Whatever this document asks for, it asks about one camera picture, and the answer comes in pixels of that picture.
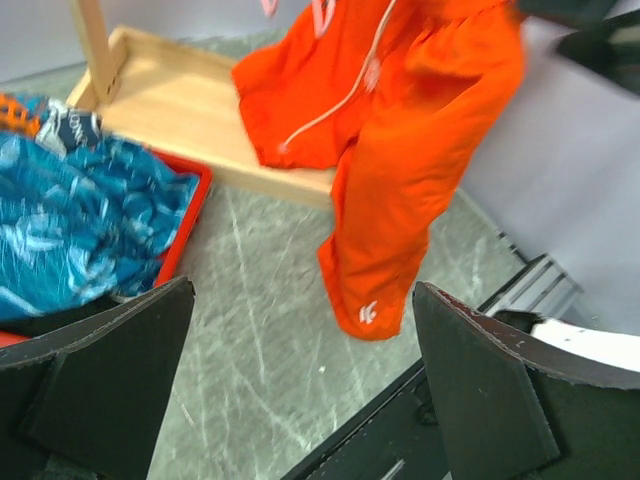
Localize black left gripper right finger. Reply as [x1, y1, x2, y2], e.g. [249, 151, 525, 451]
[413, 282, 639, 479]

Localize orange dotted garment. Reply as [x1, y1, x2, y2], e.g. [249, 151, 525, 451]
[0, 93, 42, 138]

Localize wooden clothes rack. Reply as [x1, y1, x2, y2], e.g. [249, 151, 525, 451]
[68, 1, 333, 208]

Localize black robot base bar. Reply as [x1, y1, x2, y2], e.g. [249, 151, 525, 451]
[283, 361, 451, 480]

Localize pink wire hanger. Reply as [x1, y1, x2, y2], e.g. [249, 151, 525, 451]
[260, 0, 279, 18]

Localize navy printed garment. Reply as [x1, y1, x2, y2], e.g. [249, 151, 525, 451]
[35, 98, 102, 156]

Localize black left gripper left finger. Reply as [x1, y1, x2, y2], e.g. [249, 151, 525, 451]
[1, 277, 195, 479]

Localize red plastic bin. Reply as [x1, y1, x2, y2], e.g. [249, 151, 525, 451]
[0, 147, 215, 351]

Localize orange drawstring shorts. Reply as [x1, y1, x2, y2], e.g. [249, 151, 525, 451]
[231, 1, 525, 341]

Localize blue leaf-patterned shorts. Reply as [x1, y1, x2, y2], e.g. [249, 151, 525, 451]
[0, 94, 204, 319]

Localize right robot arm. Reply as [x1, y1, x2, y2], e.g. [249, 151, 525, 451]
[493, 1, 639, 372]

